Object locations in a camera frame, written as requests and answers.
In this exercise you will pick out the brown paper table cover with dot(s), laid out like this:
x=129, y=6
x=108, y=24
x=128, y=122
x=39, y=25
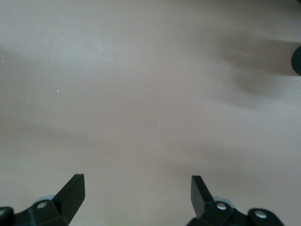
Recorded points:
x=141, y=94

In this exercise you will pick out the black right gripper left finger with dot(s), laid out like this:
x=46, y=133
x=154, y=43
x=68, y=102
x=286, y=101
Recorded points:
x=68, y=200

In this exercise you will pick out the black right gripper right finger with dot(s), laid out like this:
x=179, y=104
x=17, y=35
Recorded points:
x=200, y=200

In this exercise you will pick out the black cylindrical foam object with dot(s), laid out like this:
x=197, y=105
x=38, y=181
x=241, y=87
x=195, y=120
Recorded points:
x=297, y=61

